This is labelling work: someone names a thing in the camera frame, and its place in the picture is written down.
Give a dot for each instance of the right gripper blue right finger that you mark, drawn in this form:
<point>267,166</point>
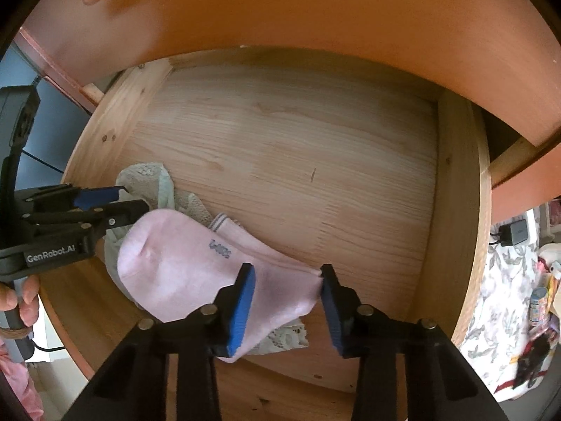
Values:
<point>360,331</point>

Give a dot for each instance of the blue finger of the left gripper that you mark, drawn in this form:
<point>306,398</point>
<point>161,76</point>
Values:
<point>120,213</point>
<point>97,197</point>

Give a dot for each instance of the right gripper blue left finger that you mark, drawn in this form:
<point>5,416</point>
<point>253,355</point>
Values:
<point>214,330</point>

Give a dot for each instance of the white lace underwear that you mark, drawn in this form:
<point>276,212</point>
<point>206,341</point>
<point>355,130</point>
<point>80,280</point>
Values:
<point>152,183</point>

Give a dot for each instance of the pink sock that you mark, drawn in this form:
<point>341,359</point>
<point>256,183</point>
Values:
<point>172,265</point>

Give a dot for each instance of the pink sleeve forearm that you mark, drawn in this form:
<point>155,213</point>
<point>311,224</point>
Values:
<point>22,385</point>

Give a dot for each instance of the person's left hand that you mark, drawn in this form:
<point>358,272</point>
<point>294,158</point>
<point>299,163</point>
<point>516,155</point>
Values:
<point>27,302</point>

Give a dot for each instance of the dark blue refrigerator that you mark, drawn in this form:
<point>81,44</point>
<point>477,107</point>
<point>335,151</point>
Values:
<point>57,126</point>

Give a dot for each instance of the wooden nightstand cabinet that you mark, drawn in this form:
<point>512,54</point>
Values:
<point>522,176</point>

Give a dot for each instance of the black charger plug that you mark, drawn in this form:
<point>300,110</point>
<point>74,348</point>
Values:
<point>513,233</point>

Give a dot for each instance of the pile of colourful toys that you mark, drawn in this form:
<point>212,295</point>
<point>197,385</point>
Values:
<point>544,309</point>

